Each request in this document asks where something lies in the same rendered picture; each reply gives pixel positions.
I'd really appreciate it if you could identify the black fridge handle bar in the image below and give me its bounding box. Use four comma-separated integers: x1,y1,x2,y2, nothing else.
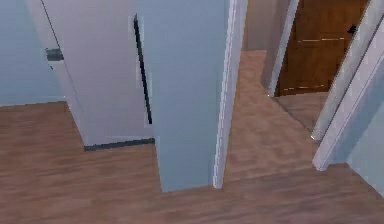
132,13,154,126

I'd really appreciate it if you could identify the brown wooden room door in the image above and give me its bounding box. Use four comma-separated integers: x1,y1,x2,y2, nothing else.
273,0,370,98

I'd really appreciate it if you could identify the white fridge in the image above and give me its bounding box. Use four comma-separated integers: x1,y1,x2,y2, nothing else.
23,0,156,153

